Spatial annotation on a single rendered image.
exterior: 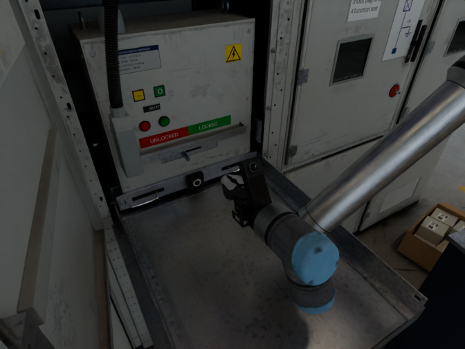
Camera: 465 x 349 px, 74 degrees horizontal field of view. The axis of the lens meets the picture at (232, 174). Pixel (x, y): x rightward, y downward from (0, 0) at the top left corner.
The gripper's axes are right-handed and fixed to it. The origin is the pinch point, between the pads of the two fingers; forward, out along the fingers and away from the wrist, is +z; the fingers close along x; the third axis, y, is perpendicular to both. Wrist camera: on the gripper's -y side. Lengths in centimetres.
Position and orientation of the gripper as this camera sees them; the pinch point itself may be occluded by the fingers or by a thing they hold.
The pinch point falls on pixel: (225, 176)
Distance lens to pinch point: 83.4
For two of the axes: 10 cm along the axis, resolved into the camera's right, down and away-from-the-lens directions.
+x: 8.7, -3.0, 3.9
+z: -4.9, -3.9, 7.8
